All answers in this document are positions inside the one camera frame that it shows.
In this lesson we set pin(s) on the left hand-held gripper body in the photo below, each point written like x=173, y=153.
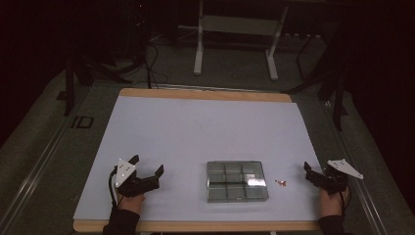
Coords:
x=129, y=184

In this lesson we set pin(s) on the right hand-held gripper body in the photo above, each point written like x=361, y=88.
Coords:
x=336, y=184

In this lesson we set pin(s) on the cluster of small red pieces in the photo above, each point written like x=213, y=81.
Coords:
x=281, y=182

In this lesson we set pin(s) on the clear plastic compartment box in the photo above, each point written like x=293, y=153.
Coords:
x=236, y=181

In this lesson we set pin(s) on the person's left hand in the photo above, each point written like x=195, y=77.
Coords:
x=131, y=202

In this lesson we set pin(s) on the person's right hand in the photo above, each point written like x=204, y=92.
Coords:
x=330, y=204

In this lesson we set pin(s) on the white table mat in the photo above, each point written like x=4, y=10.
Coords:
x=195, y=137

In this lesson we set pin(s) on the black tripod stand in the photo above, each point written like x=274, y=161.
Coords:
x=70, y=88
x=339, y=98

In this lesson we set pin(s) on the metal floor rail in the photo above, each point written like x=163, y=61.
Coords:
x=359, y=192
x=36, y=176

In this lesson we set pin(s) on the white metal stand frame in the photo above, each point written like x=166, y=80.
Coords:
x=235, y=24

